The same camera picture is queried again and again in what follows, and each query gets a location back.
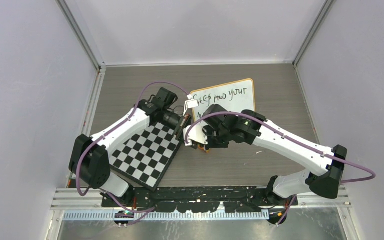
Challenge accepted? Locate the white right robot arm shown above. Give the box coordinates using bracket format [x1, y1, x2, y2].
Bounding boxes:
[201, 104, 348, 205]

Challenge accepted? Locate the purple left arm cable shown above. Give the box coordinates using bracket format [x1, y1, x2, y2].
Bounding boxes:
[75, 81, 193, 226]

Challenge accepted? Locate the green orange toy block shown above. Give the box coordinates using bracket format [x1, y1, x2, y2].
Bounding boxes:
[198, 145, 211, 153]

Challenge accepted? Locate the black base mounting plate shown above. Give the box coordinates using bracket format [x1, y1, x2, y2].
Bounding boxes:
[101, 186, 297, 213]

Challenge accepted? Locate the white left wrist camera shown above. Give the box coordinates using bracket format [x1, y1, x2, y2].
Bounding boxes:
[183, 94, 199, 116]

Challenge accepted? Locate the yellow framed whiteboard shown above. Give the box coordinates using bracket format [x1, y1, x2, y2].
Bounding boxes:
[191, 78, 256, 121]

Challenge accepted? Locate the white toothed cable rail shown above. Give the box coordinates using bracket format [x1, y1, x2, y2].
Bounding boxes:
[62, 209, 270, 222]

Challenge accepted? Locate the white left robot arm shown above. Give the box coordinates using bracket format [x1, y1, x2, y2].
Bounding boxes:
[68, 87, 191, 207]

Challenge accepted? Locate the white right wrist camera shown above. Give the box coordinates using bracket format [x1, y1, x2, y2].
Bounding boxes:
[183, 124, 209, 147]

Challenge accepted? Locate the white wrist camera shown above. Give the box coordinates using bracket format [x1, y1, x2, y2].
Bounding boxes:
[183, 124, 209, 147]
[183, 94, 199, 116]

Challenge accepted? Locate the black white chessboard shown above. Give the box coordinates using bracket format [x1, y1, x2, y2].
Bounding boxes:
[109, 123, 182, 191]

